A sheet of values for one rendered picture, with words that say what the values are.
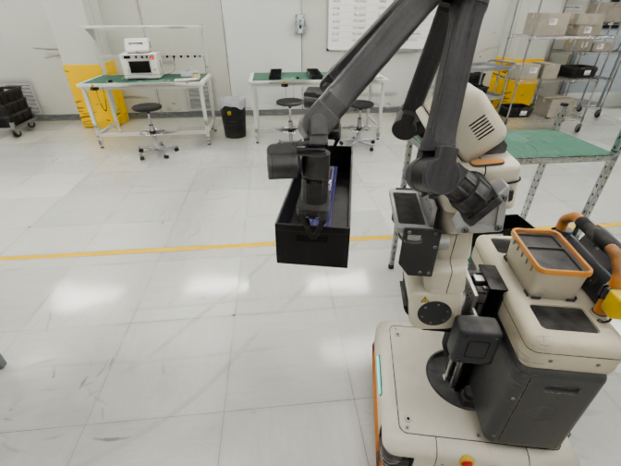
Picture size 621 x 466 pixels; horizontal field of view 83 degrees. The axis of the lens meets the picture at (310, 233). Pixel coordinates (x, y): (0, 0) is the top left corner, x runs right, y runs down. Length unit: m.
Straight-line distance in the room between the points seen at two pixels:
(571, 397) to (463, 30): 1.04
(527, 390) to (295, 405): 0.98
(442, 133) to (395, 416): 1.05
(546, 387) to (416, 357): 0.55
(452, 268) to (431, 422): 0.63
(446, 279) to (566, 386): 0.44
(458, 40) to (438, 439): 1.23
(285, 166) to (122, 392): 1.58
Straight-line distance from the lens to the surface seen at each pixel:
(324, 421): 1.77
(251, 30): 6.37
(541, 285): 1.23
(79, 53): 6.44
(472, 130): 0.93
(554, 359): 1.20
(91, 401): 2.08
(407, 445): 1.46
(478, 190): 0.83
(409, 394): 1.55
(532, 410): 1.37
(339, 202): 1.11
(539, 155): 2.05
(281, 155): 0.70
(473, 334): 1.17
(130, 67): 5.32
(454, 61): 0.83
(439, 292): 1.15
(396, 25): 0.79
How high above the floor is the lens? 1.54
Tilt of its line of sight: 32 degrees down
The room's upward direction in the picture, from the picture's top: straight up
